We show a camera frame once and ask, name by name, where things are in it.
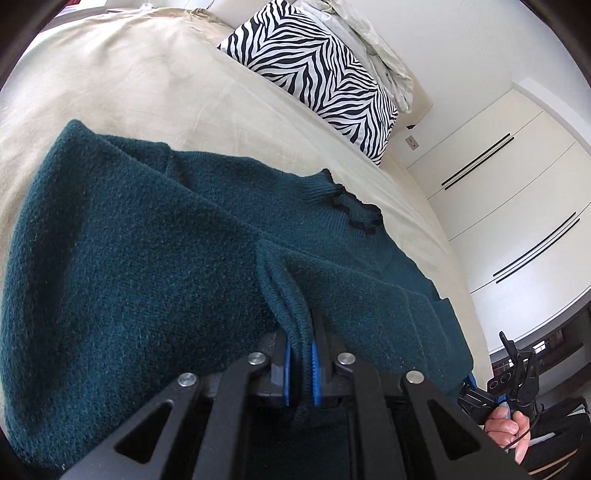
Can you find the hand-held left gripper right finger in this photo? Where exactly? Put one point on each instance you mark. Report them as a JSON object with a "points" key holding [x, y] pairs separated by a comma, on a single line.
{"points": [[315, 370]]}

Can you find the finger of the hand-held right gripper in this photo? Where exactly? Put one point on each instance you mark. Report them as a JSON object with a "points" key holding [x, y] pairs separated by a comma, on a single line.
{"points": [[473, 397]]}

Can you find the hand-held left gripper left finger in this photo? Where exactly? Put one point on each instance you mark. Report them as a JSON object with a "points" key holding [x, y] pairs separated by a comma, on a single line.
{"points": [[287, 365]]}

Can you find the dark teal knitted sweater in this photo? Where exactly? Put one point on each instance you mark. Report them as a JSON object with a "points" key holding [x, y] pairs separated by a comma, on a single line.
{"points": [[138, 277]]}

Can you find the person's right hand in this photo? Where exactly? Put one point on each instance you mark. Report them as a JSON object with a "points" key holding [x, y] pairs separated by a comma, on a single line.
{"points": [[505, 427]]}

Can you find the dark low cabinet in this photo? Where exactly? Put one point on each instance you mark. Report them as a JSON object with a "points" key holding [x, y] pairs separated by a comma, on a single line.
{"points": [[568, 339]]}

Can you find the person's dark clothing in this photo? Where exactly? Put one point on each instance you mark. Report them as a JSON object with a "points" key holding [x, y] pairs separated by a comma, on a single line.
{"points": [[558, 447]]}

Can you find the white wardrobe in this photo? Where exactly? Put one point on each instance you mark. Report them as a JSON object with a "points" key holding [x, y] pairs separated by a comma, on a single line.
{"points": [[521, 184]]}

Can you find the zebra print pillow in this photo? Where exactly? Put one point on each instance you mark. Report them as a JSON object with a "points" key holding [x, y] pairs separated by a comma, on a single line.
{"points": [[300, 60]]}

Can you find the bed with beige sheet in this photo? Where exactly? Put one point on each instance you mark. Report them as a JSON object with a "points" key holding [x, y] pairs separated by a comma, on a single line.
{"points": [[138, 92]]}

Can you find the folded white duvet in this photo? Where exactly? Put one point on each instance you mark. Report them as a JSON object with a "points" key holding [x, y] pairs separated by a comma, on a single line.
{"points": [[369, 41]]}

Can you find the beige wall socket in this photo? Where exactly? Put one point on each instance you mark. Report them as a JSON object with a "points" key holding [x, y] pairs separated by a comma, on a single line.
{"points": [[412, 142]]}

